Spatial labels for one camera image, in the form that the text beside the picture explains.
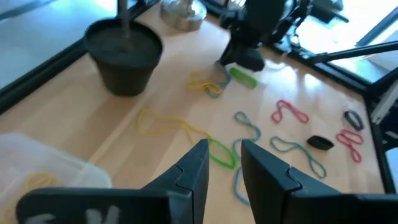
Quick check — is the yellow rubber band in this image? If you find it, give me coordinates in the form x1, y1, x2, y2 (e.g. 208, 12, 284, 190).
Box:
185, 71, 224, 96
0, 172, 58, 224
137, 108, 213, 144

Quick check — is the clear plastic bin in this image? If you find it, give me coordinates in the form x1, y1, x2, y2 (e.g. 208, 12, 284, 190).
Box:
0, 133, 113, 224

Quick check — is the green plant in black pot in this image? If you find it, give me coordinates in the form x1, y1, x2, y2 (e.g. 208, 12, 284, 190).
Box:
83, 0, 164, 98

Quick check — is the teal rubber band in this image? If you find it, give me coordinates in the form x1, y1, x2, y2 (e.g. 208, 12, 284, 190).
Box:
269, 136, 328, 180
206, 61, 233, 100
233, 111, 262, 160

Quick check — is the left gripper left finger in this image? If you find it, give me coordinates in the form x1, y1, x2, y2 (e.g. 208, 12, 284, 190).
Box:
15, 139, 210, 224

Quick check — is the blue rubber band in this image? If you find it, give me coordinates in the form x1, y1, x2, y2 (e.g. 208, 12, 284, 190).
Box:
233, 167, 251, 207

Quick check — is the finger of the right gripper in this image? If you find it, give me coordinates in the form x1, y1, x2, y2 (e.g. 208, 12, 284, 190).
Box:
219, 40, 242, 65
238, 46, 266, 72

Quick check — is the silver lamp with white shade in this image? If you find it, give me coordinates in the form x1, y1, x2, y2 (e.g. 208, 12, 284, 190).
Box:
159, 0, 208, 32

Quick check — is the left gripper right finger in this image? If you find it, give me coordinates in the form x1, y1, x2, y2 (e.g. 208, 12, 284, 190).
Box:
241, 139, 398, 224

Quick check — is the green rubber band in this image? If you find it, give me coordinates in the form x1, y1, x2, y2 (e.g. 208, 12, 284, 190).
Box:
229, 66, 259, 90
206, 136, 238, 170

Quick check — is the small black block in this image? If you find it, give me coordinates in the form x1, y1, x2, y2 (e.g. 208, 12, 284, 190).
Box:
343, 110, 365, 132

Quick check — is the red rubber band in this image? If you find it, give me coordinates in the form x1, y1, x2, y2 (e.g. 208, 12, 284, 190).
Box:
270, 99, 310, 125
335, 128, 365, 164

